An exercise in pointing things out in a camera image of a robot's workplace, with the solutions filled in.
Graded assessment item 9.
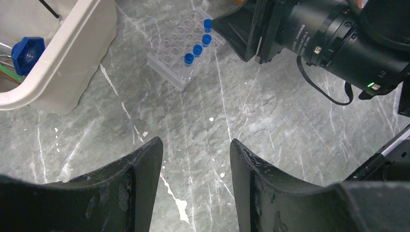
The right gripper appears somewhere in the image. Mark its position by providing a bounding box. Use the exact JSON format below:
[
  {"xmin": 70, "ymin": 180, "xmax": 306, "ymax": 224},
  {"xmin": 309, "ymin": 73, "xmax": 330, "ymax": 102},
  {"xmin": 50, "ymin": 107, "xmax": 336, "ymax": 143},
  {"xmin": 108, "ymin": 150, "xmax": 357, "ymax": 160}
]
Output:
[{"xmin": 212, "ymin": 0, "xmax": 410, "ymax": 96}]

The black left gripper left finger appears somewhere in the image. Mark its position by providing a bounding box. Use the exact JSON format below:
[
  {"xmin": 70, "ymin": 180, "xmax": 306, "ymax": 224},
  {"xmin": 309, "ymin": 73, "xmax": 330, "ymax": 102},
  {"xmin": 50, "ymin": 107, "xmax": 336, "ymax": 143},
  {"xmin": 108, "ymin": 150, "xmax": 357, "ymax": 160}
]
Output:
[{"xmin": 0, "ymin": 137, "xmax": 163, "ymax": 232}]

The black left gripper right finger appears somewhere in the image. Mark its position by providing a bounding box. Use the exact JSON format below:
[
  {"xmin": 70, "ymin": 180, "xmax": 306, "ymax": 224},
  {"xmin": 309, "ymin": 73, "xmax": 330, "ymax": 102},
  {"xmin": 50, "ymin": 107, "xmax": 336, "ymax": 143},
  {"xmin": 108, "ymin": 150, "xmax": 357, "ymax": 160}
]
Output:
[{"xmin": 230, "ymin": 139, "xmax": 410, "ymax": 232}]

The blue capped test tube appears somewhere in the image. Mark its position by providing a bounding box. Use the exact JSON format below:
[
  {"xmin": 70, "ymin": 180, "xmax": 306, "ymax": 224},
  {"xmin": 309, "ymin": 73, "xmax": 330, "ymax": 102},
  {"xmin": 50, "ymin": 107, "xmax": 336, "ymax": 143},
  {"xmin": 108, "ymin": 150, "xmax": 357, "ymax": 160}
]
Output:
[
  {"xmin": 201, "ymin": 34, "xmax": 212, "ymax": 52},
  {"xmin": 184, "ymin": 53, "xmax": 195, "ymax": 75},
  {"xmin": 192, "ymin": 44, "xmax": 203, "ymax": 63},
  {"xmin": 203, "ymin": 18, "xmax": 212, "ymax": 33}
]

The black wire tripod stand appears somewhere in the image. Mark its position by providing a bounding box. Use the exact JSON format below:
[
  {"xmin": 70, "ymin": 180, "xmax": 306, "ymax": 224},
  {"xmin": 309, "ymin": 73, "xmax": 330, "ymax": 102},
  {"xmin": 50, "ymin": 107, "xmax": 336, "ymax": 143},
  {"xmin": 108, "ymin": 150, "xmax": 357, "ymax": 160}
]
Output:
[{"xmin": 38, "ymin": 0, "xmax": 60, "ymax": 19}]

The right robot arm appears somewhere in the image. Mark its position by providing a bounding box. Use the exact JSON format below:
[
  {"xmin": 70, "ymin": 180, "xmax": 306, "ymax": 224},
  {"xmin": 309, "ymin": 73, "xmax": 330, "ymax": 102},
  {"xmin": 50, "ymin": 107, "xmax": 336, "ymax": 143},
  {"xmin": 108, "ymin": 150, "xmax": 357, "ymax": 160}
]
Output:
[{"xmin": 212, "ymin": 0, "xmax": 410, "ymax": 116}]

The clear acrylic tube rack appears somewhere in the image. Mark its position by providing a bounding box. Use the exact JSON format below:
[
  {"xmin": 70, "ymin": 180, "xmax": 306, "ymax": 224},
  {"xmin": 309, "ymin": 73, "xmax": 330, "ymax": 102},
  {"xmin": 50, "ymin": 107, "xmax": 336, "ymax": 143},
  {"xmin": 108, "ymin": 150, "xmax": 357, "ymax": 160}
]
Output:
[{"xmin": 147, "ymin": 7, "xmax": 226, "ymax": 91}]

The beige plastic bin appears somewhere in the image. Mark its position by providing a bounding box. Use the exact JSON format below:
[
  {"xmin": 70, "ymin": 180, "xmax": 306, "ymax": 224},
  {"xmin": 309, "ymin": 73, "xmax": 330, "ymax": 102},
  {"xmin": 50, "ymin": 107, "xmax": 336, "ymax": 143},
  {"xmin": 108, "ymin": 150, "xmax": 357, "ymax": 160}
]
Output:
[{"xmin": 0, "ymin": 0, "xmax": 117, "ymax": 115}]

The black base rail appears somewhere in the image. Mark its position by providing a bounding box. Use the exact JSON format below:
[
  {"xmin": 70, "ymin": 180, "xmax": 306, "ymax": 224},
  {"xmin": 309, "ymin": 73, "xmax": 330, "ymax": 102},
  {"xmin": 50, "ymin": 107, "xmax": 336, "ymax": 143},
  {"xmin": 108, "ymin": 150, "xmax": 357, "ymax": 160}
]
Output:
[{"xmin": 345, "ymin": 126, "xmax": 410, "ymax": 182}]

